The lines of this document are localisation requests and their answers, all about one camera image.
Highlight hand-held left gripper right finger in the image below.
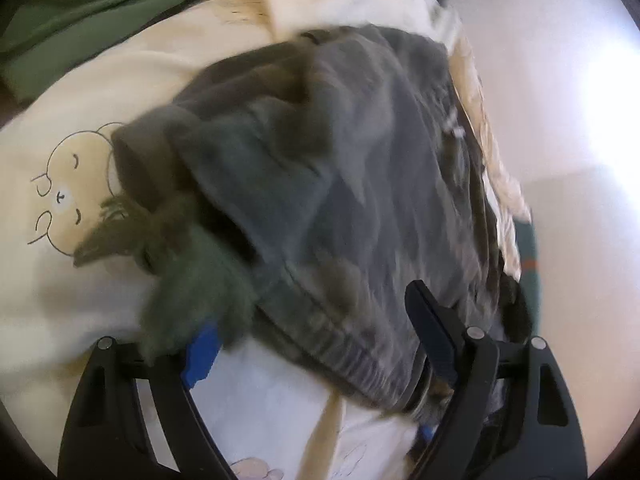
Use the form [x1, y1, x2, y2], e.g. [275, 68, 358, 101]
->
[404, 280, 588, 480]

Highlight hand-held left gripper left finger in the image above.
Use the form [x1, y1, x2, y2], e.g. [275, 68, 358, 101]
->
[57, 322, 236, 480]

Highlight camouflage pants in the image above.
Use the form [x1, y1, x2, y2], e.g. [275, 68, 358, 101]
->
[72, 25, 531, 426]

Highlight cream bear printed blanket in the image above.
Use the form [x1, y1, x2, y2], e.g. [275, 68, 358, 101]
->
[0, 0, 533, 480]

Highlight green cloth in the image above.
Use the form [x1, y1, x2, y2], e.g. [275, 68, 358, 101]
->
[0, 0, 241, 96]

